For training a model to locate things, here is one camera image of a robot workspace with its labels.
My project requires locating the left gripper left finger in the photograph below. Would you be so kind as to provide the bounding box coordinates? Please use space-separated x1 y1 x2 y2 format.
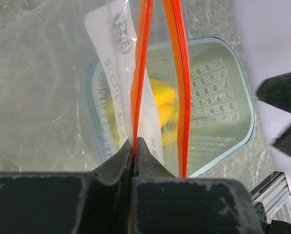
0 142 133 234

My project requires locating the aluminium frame rail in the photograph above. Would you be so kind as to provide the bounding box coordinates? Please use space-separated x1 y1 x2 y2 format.
251 171 291 224

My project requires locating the yellow banana bunch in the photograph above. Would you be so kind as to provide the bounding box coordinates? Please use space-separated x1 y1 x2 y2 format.
99 78 178 149

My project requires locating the light blue plastic basket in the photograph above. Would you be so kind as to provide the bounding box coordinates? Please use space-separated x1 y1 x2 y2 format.
81 37 254 177

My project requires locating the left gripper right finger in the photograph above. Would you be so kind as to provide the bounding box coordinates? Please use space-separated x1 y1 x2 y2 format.
132 138 263 234

